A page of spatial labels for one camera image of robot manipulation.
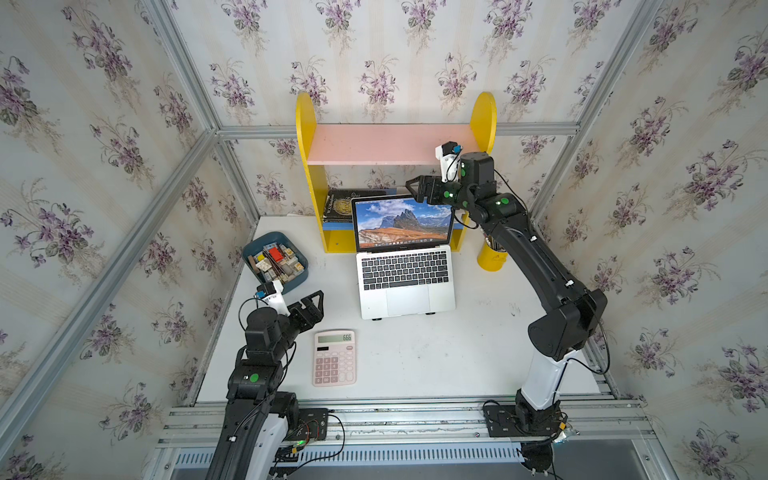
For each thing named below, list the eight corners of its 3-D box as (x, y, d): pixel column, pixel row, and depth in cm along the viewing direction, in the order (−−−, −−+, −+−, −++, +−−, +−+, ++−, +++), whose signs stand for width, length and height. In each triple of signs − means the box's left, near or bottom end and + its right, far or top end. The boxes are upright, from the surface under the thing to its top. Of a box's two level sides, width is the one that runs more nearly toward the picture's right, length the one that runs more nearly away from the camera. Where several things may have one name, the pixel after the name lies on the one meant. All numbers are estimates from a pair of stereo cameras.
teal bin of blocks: (270, 303, 97) (266, 296, 93) (239, 256, 109) (234, 249, 105) (315, 274, 104) (313, 267, 101) (281, 234, 116) (278, 226, 113)
